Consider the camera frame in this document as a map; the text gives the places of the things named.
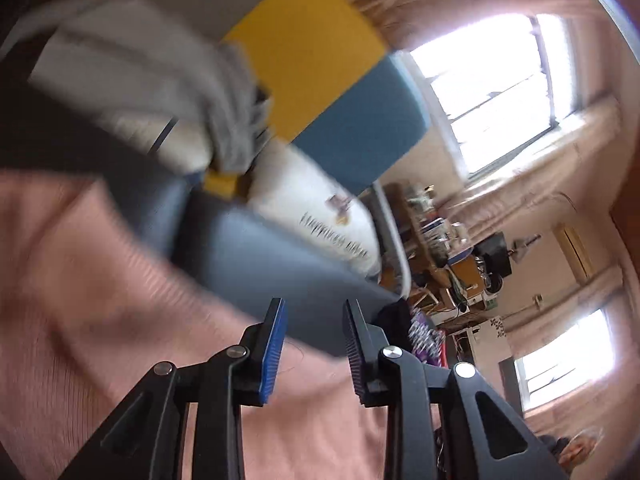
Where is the pink knit sweater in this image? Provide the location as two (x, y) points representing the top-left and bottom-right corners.
(1, 171), (386, 479)

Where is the elderly person in background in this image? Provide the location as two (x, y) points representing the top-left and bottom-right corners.
(538, 427), (603, 477)

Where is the leopard print garment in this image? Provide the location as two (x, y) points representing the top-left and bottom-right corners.
(380, 303), (449, 369)

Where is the wooden cluttered desk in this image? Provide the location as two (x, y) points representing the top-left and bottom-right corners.
(383, 183), (501, 324)

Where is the black monitor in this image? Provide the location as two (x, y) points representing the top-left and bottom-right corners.
(473, 232), (512, 295)

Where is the white printed cushion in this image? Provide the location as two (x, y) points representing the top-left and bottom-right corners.
(98, 110), (382, 278)

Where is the grey yellow blue sofa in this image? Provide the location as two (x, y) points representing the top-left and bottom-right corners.
(134, 0), (433, 311)

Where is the grey sweatshirt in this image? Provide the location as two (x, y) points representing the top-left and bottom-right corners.
(4, 0), (270, 174)

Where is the pink patterned curtain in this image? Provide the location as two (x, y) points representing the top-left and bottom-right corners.
(349, 0), (639, 210)

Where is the wall air conditioner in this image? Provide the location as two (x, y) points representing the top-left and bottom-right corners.
(553, 223), (596, 284)

